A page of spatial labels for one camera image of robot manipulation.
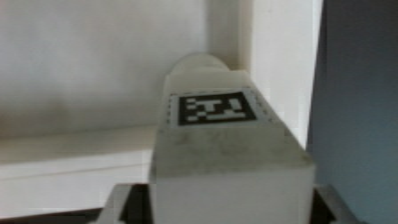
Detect white square tabletop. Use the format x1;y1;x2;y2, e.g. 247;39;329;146
0;0;325;219

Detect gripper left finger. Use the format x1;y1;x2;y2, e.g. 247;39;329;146
96;184;151;224

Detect white table leg with tag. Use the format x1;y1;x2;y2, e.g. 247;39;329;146
149;53;315;224

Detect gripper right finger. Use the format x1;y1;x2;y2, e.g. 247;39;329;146
309;184;368;224

